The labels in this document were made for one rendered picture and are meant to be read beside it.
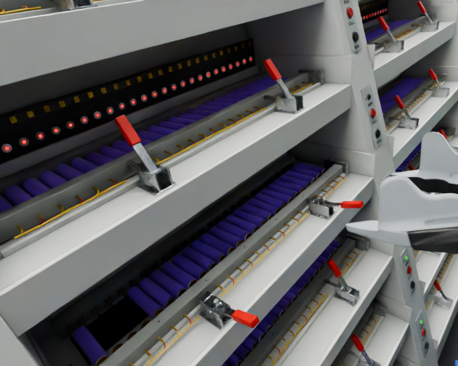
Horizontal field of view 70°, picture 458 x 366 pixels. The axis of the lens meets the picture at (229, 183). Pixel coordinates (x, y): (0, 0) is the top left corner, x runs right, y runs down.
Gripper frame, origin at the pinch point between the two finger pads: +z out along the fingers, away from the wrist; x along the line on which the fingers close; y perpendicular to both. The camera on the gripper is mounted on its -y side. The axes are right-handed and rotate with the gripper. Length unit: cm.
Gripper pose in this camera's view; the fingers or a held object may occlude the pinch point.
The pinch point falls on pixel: (380, 205)
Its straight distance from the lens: 36.3
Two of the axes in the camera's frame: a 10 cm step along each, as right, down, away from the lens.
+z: -6.3, 0.3, 7.7
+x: -6.8, 4.5, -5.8
